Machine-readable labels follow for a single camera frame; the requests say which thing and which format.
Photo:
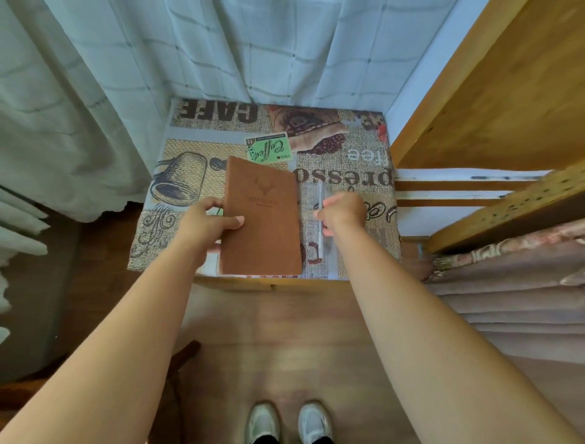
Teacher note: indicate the brown notebook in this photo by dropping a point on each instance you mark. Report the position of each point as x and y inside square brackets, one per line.
[263, 219]

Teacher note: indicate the person's left forearm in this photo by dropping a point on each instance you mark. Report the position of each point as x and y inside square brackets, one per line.
[100, 366]

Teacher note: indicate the person's white shoe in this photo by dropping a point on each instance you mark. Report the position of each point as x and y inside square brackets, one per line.
[263, 423]
[314, 423]

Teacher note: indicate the white checked curtain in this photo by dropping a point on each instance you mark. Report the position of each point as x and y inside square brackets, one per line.
[114, 68]

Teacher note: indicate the person's right forearm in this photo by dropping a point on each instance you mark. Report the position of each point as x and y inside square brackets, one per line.
[434, 343]

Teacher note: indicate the person's right white shoe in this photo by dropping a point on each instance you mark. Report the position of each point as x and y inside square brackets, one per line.
[314, 423]

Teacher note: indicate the person's right hand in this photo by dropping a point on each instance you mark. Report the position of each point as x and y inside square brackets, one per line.
[345, 210]

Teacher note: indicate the brown patterned curtain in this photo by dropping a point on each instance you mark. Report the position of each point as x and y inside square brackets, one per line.
[516, 297]

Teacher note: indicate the person's left hand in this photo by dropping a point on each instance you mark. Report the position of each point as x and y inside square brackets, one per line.
[205, 228]

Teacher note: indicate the clear pen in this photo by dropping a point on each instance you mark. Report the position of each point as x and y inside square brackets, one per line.
[321, 247]

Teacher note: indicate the person's left white shoe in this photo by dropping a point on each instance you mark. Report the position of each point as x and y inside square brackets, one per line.
[263, 423]

